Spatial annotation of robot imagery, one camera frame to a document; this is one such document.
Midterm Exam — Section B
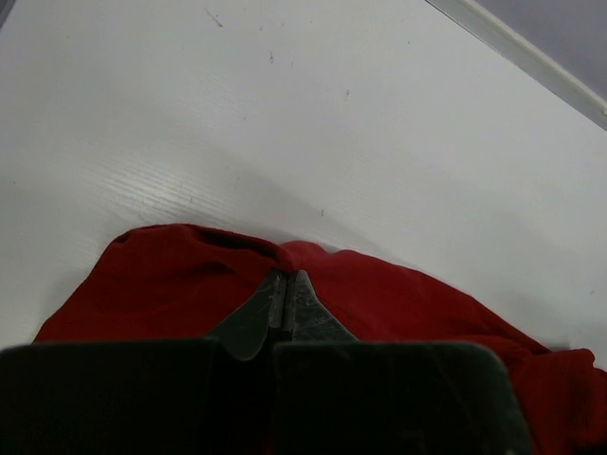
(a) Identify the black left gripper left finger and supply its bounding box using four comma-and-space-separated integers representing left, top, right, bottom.
1, 270, 287, 454

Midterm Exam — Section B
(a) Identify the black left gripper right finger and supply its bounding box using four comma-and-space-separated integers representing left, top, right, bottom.
272, 272, 532, 454

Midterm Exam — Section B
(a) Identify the red t shirt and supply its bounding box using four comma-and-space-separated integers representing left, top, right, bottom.
36, 224, 606, 454

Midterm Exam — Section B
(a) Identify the aluminium back table rail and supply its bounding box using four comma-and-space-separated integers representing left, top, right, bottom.
430, 1, 606, 128

